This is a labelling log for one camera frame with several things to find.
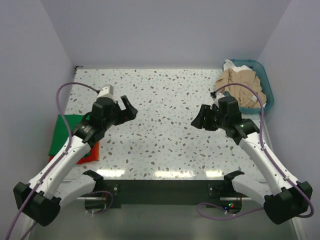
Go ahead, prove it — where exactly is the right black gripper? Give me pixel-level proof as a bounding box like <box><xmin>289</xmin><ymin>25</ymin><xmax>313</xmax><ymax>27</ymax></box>
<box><xmin>190</xmin><ymin>104</ymin><xmax>228</xmax><ymax>131</ymax></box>

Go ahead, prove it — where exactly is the green polo shirt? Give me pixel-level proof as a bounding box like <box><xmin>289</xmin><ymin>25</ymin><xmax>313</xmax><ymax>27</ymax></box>
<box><xmin>48</xmin><ymin>114</ymin><xmax>83</xmax><ymax>161</ymax></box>

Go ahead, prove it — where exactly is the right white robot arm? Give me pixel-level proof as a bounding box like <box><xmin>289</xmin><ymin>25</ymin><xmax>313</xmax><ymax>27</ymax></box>
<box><xmin>191</xmin><ymin>96</ymin><xmax>313</xmax><ymax>225</ymax></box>

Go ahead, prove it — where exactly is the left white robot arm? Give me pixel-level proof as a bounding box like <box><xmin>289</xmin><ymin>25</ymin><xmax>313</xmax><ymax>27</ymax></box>
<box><xmin>13</xmin><ymin>95</ymin><xmax>138</xmax><ymax>227</ymax></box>

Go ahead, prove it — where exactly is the orange folded t shirt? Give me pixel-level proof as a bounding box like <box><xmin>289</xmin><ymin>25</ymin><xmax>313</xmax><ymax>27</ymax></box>
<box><xmin>90</xmin><ymin>142</ymin><xmax>100</xmax><ymax>162</ymax></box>

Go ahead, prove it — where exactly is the beige crumpled shirt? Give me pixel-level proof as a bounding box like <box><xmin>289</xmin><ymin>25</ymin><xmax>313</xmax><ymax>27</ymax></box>
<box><xmin>215</xmin><ymin>68</ymin><xmax>268</xmax><ymax>108</ymax></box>

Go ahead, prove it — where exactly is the red folded t shirt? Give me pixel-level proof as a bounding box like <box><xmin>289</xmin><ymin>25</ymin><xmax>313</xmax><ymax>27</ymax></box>
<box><xmin>48</xmin><ymin>151</ymin><xmax>91</xmax><ymax>165</ymax></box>

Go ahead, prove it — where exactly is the white crumpled shirt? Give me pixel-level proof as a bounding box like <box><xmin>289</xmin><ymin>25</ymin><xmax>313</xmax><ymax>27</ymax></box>
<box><xmin>223</xmin><ymin>59</ymin><xmax>266</xmax><ymax>109</ymax></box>

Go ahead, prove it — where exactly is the teal plastic basket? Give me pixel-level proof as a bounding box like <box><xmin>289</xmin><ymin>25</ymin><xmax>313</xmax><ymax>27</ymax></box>
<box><xmin>222</xmin><ymin>59</ymin><xmax>275</xmax><ymax>113</ymax></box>

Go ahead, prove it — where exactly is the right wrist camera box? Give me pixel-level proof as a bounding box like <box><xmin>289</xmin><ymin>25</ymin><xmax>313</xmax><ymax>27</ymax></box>
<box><xmin>210</xmin><ymin>91</ymin><xmax>225</xmax><ymax>106</ymax></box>

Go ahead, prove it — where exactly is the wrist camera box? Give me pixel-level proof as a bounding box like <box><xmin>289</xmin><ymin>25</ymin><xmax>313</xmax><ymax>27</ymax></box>
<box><xmin>97</xmin><ymin>84</ymin><xmax>114</xmax><ymax>99</ymax></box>
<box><xmin>210</xmin><ymin>91</ymin><xmax>225</xmax><ymax>106</ymax></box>

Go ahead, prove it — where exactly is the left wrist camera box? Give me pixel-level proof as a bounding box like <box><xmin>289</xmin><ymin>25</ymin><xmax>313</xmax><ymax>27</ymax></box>
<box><xmin>97</xmin><ymin>84</ymin><xmax>114</xmax><ymax>99</ymax></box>

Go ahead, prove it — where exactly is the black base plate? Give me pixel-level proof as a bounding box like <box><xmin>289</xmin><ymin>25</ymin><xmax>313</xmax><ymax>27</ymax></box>
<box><xmin>83</xmin><ymin>178</ymin><xmax>252</xmax><ymax>210</ymax></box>

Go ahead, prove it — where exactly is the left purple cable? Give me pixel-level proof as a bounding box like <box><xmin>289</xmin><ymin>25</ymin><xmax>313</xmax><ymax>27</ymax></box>
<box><xmin>4</xmin><ymin>82</ymin><xmax>115</xmax><ymax>240</ymax></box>

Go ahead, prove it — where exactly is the purple cable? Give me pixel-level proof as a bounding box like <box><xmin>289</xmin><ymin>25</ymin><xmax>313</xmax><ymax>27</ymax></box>
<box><xmin>196</xmin><ymin>83</ymin><xmax>315</xmax><ymax>221</ymax></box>
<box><xmin>4</xmin><ymin>82</ymin><xmax>115</xmax><ymax>240</ymax></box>

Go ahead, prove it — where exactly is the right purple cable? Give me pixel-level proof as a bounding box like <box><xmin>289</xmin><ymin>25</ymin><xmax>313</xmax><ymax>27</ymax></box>
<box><xmin>196</xmin><ymin>83</ymin><xmax>315</xmax><ymax>221</ymax></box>

